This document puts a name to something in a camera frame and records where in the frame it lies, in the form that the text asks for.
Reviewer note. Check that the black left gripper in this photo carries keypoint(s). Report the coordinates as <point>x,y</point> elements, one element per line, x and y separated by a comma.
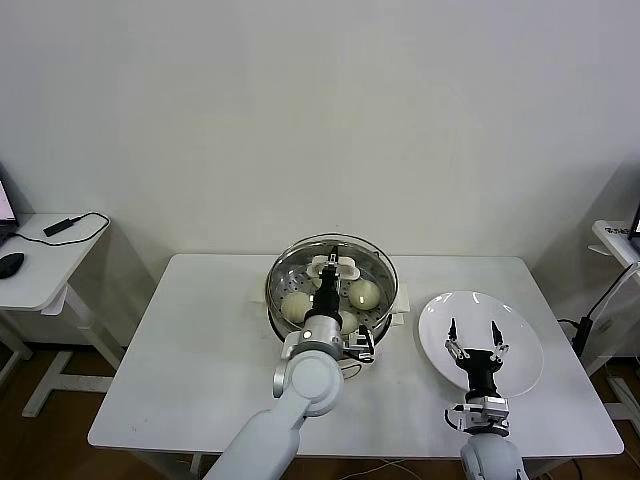
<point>327,297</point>

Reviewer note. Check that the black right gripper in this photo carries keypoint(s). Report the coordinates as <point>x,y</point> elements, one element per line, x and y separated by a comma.
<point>482,370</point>

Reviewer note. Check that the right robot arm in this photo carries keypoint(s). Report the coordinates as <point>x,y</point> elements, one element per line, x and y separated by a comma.
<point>490,455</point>

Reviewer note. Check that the perforated steel steamer basket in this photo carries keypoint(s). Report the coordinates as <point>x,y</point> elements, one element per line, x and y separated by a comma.
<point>382,334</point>

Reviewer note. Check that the white round plate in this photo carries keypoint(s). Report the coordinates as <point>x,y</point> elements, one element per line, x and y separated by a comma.
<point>525,340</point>

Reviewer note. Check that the white electric cooker pot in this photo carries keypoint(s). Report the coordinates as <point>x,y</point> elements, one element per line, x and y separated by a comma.
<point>402,302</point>

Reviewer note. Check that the white side desk with label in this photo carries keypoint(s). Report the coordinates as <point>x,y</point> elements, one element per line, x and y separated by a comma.
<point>607,235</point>

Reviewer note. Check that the laptop on labelled desk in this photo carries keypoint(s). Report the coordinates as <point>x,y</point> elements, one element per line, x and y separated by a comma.
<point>636,225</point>

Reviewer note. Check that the white side desk with mouse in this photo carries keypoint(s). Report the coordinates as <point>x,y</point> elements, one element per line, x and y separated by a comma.
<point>45,270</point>

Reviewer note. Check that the black computer mouse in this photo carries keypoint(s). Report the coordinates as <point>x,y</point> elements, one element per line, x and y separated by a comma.
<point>10,264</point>

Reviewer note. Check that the laptop beside black mouse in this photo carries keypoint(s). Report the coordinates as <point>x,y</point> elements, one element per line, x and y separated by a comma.
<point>4,200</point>

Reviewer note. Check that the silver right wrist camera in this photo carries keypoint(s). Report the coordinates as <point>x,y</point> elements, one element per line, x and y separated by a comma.
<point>492,407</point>

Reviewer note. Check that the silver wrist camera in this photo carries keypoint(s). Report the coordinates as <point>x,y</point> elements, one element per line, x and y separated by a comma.
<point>492,407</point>
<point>362,345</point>

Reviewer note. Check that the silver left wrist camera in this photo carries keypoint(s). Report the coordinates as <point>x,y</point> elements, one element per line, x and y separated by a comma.
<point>362,345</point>

